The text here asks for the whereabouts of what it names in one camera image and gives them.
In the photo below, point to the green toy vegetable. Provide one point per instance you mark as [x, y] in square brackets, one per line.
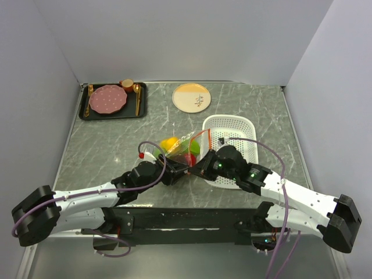
[157, 152]

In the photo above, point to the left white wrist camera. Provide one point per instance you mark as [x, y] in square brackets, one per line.
[146, 156]

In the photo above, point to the clear orange zip bag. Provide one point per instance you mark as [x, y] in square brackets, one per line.
[186, 148]

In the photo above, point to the pink dotted plate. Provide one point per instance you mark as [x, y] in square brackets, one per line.
[108, 99]

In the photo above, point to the gold fork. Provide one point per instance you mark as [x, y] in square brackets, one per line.
[87, 109]

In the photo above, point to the black serving tray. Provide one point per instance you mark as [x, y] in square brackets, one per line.
[127, 112]

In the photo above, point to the cream orange round plate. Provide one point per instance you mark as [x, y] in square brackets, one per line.
[191, 98]

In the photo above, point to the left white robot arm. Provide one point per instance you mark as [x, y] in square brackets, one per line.
[45, 212]

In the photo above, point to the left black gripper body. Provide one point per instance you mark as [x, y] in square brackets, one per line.
[159, 171]

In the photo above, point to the yellow toy pear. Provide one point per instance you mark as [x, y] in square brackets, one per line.
[171, 146]

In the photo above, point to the green toy leaf slice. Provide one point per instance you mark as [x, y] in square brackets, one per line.
[194, 148]

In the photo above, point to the red toy fruit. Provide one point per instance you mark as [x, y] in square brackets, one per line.
[189, 159]

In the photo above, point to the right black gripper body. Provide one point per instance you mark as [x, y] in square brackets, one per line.
[216, 169]

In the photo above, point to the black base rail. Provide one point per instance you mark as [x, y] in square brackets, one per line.
[159, 226]

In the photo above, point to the gold spoon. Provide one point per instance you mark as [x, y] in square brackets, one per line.
[136, 88]

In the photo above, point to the white perforated plastic basket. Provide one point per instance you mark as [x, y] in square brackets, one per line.
[239, 129]

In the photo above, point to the orange cup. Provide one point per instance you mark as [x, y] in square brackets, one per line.
[127, 85]

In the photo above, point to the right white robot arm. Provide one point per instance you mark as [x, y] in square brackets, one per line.
[286, 204]

